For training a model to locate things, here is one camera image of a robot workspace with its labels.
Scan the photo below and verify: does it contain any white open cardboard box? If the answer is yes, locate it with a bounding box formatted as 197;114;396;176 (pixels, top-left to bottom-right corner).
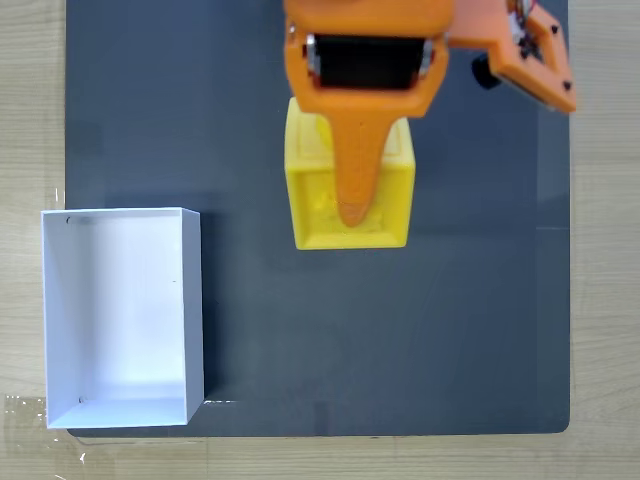
40;206;206;431

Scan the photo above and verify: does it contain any yellow toy building block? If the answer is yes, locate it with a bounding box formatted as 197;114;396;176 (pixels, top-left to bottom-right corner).
284;96;418;251

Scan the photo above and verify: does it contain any dark grey table mat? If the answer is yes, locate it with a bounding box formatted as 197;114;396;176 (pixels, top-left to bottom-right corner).
64;0;572;439

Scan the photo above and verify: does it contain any orange camera mount bracket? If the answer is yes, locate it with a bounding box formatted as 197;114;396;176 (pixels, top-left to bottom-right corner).
448;0;578;114

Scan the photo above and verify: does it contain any black camera lens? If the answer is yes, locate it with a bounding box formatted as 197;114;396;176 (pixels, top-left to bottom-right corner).
471;55;497;91

